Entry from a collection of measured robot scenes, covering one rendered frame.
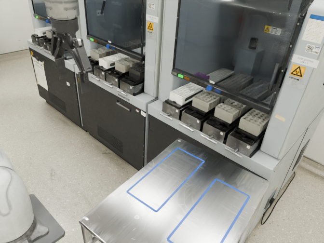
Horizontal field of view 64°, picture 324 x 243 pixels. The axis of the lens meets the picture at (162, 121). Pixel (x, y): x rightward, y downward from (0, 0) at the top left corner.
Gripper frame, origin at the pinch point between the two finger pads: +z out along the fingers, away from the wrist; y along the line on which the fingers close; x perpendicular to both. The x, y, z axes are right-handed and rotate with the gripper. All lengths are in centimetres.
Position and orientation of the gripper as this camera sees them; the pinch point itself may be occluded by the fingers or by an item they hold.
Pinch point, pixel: (73, 81)
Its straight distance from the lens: 91.9
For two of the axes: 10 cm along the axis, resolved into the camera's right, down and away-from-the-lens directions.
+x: 6.7, -3.8, 6.4
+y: 7.4, 4.1, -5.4
